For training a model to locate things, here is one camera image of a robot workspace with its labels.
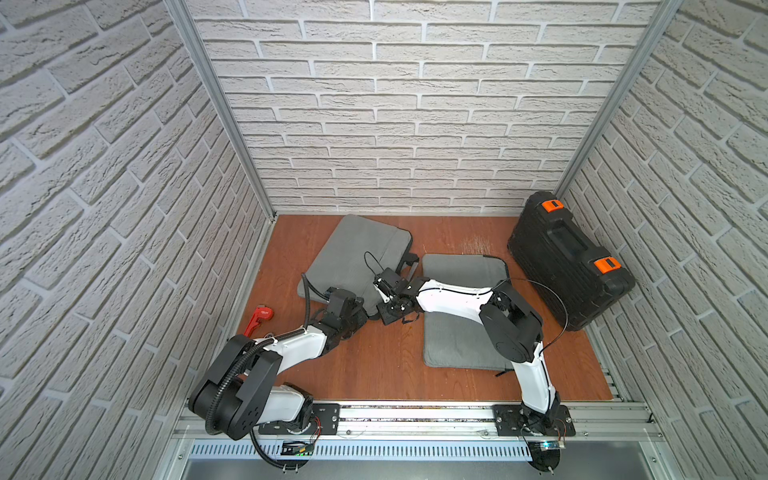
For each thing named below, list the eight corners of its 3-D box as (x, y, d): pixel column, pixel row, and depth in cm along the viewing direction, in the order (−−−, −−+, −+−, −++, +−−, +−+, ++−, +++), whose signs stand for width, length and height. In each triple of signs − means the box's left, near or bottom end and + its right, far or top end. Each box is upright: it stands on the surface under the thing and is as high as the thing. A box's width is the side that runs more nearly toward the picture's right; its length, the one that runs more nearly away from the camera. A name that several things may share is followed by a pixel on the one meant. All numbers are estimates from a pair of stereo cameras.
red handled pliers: (245, 336, 89) (242, 333, 88) (261, 307, 95) (259, 304, 94) (260, 339, 89) (258, 336, 87) (275, 310, 95) (273, 307, 93)
